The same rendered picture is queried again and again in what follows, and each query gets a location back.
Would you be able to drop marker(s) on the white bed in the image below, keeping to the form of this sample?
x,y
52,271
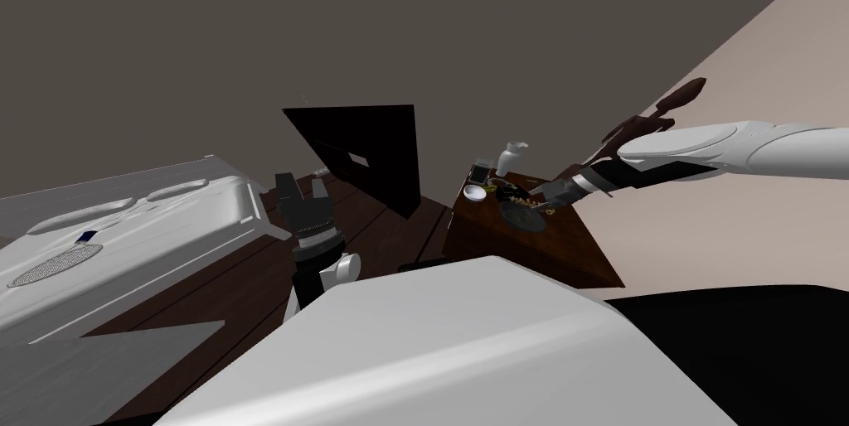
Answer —
x,y
146,240

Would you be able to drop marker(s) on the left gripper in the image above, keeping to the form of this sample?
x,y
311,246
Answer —
x,y
310,217

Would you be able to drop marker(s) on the small grey picture frame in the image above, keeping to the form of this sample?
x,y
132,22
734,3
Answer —
x,y
480,171

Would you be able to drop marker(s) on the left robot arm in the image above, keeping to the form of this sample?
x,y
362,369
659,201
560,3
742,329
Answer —
x,y
312,280

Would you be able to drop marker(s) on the white bowl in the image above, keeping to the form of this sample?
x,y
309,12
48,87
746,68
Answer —
x,y
475,193

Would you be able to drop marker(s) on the brown wooden side table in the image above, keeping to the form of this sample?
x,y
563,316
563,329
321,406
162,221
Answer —
x,y
530,250

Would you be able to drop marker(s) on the white vase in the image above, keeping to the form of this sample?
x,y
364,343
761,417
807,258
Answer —
x,y
508,159

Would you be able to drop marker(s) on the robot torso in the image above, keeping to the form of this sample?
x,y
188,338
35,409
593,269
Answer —
x,y
457,346

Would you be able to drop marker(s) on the dark round plate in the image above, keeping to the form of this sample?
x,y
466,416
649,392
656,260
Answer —
x,y
522,219

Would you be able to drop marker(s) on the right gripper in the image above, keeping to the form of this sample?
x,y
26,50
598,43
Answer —
x,y
562,191

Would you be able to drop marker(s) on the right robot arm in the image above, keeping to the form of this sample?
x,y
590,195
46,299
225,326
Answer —
x,y
729,147

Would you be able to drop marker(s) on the dark brown wooden chair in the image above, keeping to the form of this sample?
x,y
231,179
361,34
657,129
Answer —
x,y
637,127

